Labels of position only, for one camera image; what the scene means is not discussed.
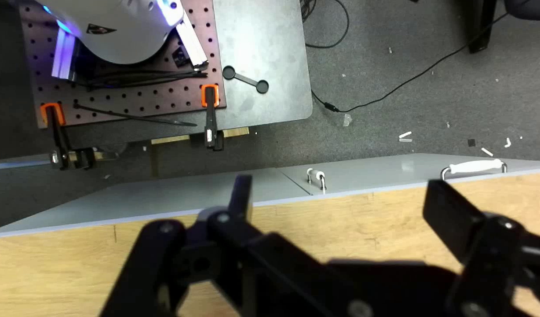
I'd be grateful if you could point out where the grey metal base plate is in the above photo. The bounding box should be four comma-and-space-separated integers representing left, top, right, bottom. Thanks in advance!
212, 0, 316, 131

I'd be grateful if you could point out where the perforated brown mounting board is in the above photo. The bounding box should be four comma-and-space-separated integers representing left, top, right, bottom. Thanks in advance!
17, 0, 226, 126

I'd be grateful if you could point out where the orange black clamp left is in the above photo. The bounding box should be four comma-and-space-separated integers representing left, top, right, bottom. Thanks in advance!
39, 102, 97, 170

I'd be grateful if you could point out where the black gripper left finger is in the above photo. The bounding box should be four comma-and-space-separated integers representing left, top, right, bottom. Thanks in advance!
99, 174, 254, 317

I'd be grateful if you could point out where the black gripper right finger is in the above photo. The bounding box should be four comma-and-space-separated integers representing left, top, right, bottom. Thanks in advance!
423, 179, 540, 317

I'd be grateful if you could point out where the orange black clamp right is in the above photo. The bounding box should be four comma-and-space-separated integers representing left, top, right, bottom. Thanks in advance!
201, 84, 224, 151

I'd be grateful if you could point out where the orange black clamp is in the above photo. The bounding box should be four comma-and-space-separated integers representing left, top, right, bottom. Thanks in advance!
39, 102, 97, 170
201, 84, 224, 151

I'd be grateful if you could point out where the white drawer handle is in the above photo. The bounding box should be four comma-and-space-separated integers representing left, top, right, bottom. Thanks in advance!
440, 158, 509, 179

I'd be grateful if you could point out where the black floor cable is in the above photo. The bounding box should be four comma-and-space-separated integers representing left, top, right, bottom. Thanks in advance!
300, 0, 513, 116

